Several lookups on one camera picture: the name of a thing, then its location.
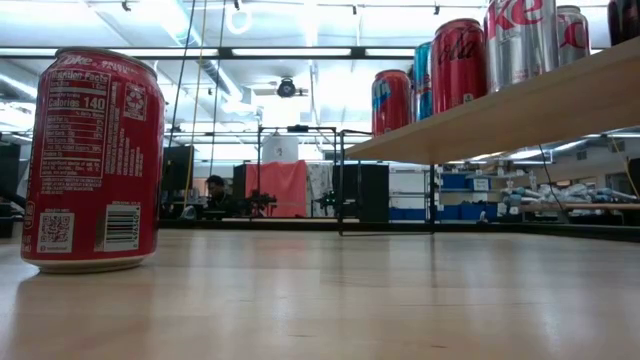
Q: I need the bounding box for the orange Fanta can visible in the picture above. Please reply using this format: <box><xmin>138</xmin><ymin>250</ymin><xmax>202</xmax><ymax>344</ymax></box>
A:
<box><xmin>370</xmin><ymin>68</ymin><xmax>414</xmax><ymax>137</ymax></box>

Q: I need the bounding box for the blue silver energy drink can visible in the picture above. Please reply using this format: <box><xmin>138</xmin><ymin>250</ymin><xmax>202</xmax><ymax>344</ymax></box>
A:
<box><xmin>412</xmin><ymin>41</ymin><xmax>434</xmax><ymax>122</ymax></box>

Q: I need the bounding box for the red can black Coca-Cola script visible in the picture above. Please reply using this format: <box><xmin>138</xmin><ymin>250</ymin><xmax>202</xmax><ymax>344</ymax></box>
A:
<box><xmin>430</xmin><ymin>18</ymin><xmax>489</xmax><ymax>115</ymax></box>

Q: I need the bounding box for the silver Diet Coke can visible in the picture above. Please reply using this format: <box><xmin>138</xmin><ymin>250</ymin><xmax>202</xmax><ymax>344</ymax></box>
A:
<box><xmin>556</xmin><ymin>4</ymin><xmax>592</xmax><ymax>68</ymax></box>
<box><xmin>483</xmin><ymin>0</ymin><xmax>560</xmax><ymax>95</ymax></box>

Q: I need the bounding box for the wooden shelf with black legs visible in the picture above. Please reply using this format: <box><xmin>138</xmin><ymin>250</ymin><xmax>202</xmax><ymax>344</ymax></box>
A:
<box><xmin>337</xmin><ymin>37</ymin><xmax>640</xmax><ymax>237</ymax></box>

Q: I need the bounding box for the patterned cloth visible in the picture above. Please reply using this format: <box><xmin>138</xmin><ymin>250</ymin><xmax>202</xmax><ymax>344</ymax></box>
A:
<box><xmin>306</xmin><ymin>163</ymin><xmax>335</xmax><ymax>217</ymax></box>

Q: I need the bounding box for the small black background robot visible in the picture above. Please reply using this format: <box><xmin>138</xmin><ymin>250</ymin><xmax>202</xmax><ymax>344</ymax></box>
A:
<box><xmin>247</xmin><ymin>192</ymin><xmax>278</xmax><ymax>216</ymax></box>
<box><xmin>314</xmin><ymin>189</ymin><xmax>341</xmax><ymax>211</ymax></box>

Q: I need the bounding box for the red cloth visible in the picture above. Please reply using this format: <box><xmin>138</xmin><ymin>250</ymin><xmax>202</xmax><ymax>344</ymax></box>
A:
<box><xmin>244</xmin><ymin>159</ymin><xmax>309</xmax><ymax>219</ymax></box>

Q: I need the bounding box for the white bucket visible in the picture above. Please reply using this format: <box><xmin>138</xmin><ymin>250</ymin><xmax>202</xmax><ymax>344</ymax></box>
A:
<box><xmin>261</xmin><ymin>133</ymin><xmax>300</xmax><ymax>164</ymax></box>

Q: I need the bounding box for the black cabinet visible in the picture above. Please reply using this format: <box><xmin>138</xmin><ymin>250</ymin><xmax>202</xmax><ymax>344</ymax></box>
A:
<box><xmin>332</xmin><ymin>163</ymin><xmax>390</xmax><ymax>224</ymax></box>

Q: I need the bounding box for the blue storage bin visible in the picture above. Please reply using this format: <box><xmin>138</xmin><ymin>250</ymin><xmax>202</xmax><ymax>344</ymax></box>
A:
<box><xmin>433</xmin><ymin>203</ymin><xmax>501</xmax><ymax>222</ymax></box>
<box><xmin>388</xmin><ymin>207</ymin><xmax>426</xmax><ymax>222</ymax></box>
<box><xmin>440</xmin><ymin>173</ymin><xmax>469</xmax><ymax>190</ymax></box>

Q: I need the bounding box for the round black ceiling device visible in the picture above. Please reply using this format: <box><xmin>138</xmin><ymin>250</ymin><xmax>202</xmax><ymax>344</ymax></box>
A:
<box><xmin>276</xmin><ymin>77</ymin><xmax>298</xmax><ymax>99</ymax></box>

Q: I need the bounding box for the person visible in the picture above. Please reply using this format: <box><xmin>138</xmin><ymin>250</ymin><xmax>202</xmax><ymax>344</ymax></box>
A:
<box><xmin>202</xmin><ymin>174</ymin><xmax>236</xmax><ymax>219</ymax></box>

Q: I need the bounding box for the black monitor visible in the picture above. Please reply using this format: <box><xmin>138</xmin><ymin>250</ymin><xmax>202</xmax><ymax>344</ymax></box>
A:
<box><xmin>160</xmin><ymin>145</ymin><xmax>195</xmax><ymax>192</ymax></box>

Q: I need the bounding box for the clear plastic wrapped bundle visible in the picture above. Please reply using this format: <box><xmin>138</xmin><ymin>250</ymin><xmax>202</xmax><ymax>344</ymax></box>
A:
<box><xmin>504</xmin><ymin>183</ymin><xmax>639</xmax><ymax>205</ymax></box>

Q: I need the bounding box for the wooden workbench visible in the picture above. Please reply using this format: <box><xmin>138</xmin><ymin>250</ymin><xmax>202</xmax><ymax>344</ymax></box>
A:
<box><xmin>519</xmin><ymin>202</ymin><xmax>640</xmax><ymax>214</ymax></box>

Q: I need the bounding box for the black rig frame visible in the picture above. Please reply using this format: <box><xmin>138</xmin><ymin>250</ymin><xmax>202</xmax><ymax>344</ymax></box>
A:
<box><xmin>255</xmin><ymin>124</ymin><xmax>340</xmax><ymax>219</ymax></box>

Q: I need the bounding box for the black hanging cable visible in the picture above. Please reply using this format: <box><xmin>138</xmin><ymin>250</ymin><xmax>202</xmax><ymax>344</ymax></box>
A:
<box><xmin>208</xmin><ymin>0</ymin><xmax>226</xmax><ymax>176</ymax></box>
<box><xmin>167</xmin><ymin>0</ymin><xmax>197</xmax><ymax>149</ymax></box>

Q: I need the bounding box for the black metal table frame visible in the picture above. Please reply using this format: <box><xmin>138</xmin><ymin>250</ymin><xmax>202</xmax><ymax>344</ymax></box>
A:
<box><xmin>159</xmin><ymin>218</ymin><xmax>640</xmax><ymax>244</ymax></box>

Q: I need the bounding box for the thin black cable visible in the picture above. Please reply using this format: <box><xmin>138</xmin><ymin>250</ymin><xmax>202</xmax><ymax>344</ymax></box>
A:
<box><xmin>537</xmin><ymin>143</ymin><xmax>569</xmax><ymax>224</ymax></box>

